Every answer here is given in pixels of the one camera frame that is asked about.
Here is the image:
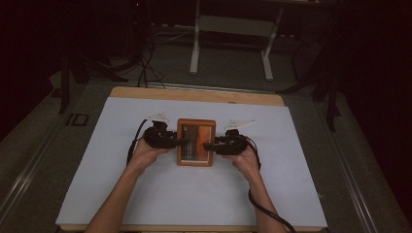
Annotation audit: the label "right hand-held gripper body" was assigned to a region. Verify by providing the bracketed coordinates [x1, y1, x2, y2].
[213, 119, 257, 155]

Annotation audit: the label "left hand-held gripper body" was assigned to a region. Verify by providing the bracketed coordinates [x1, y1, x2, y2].
[143, 112, 179, 150]

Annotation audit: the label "wooden picture frame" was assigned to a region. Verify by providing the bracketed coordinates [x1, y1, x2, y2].
[176, 117, 217, 168]

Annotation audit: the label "person's left hand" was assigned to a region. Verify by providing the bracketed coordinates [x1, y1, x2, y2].
[126, 139, 171, 172]

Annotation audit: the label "person's right hand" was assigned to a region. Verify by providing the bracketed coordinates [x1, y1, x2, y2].
[223, 145, 261, 183]

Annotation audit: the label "wooden table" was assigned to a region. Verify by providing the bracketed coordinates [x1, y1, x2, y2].
[59, 85, 325, 233]

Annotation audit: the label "white paper sheet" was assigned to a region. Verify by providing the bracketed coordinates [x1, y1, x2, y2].
[55, 96, 328, 228]

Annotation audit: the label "dark metal stand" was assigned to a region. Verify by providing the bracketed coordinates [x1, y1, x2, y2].
[278, 42, 344, 132]
[57, 54, 130, 115]

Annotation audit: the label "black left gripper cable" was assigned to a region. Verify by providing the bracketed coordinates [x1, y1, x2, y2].
[125, 118, 149, 166]

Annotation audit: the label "black floor cables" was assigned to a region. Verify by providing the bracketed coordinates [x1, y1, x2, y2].
[137, 35, 166, 89]

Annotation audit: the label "black floor bracket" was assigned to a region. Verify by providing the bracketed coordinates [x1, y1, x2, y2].
[66, 113, 89, 127]

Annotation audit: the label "white metal table frame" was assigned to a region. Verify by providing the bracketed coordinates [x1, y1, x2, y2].
[189, 0, 285, 82]

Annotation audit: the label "metal floor rail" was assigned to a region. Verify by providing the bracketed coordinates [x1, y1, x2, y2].
[0, 122, 62, 224]
[315, 103, 380, 233]

